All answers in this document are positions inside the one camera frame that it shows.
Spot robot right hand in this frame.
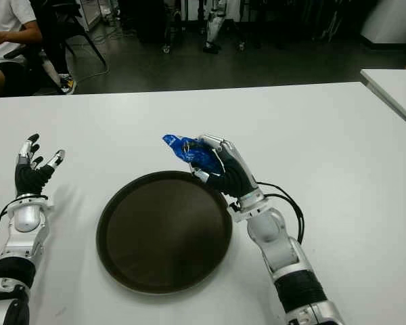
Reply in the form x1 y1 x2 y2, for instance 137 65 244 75
188 134 260 198

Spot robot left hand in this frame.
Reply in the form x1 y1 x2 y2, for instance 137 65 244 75
14 133 66 199

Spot blue Oreo packet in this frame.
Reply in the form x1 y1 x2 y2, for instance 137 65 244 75
162 134 224 177

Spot round brown tray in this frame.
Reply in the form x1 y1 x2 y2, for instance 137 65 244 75
95 170 233 299

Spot black wheeled stand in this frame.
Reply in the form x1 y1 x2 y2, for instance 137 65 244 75
228 13 258 51

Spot standing person dark trousers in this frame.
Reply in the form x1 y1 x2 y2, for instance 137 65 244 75
32 0 78 95

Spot white humanoid robot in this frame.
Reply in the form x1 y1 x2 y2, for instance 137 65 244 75
202 0 229 54

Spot seated person white shirt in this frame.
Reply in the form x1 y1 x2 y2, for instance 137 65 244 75
0 0 43 98

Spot black chair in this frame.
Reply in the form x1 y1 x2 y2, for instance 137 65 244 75
3 0 108 95

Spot black equipment cart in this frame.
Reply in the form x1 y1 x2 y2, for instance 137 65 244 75
135 0 173 53

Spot white side table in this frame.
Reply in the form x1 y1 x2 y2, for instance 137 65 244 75
359 68 406 133

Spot white cabinet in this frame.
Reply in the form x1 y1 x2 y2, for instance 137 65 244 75
360 0 406 44

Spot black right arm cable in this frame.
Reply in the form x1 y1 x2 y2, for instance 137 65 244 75
256 181 305 245

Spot white floor cable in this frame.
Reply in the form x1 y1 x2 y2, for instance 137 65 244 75
76 25 136 84

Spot folded silver frame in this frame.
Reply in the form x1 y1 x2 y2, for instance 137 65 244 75
319 9 342 41

